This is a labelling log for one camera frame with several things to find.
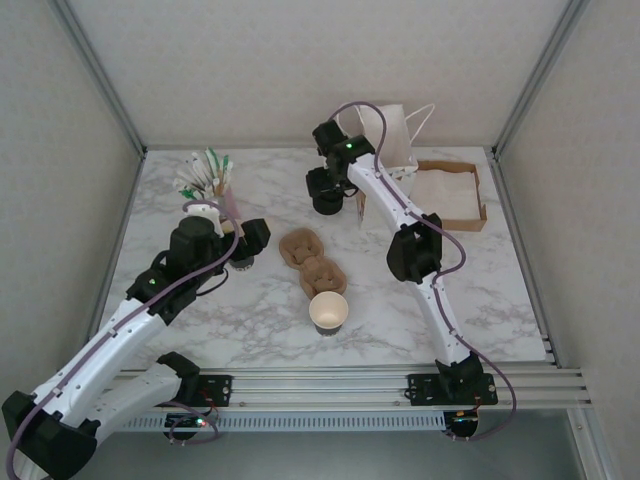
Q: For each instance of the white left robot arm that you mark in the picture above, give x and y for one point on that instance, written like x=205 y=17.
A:
x=100 y=360

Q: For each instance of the black controller board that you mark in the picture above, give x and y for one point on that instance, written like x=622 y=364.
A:
x=187 y=425
x=462 y=425

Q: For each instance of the green tipped white packet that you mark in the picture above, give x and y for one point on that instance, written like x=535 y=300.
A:
x=227 y=167
x=189 y=194
x=212 y=160

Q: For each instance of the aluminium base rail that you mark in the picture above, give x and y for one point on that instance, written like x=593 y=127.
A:
x=325 y=387

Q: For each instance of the brown cardboard napkin tray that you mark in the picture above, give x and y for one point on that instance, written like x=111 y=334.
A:
x=462 y=225

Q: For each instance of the aluminium frame post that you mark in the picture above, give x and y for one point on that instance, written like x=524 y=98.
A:
x=100 y=75
x=540 y=75

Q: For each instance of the aluminium table side rail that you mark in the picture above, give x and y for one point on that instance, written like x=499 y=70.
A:
x=125 y=215
x=525 y=250

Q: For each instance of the single paper coffee cup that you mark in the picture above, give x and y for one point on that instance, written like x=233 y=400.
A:
x=327 y=312

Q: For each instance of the brown pulp cup carrier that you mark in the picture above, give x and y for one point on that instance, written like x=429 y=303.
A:
x=305 y=255

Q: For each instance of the brown wooden stirrer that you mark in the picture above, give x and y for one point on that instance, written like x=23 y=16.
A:
x=218 y=186

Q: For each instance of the white paper stick packet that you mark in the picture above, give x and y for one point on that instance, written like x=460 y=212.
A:
x=185 y=182
x=196 y=170

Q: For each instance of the stack of black lids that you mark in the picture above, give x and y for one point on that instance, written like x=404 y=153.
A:
x=327 y=207

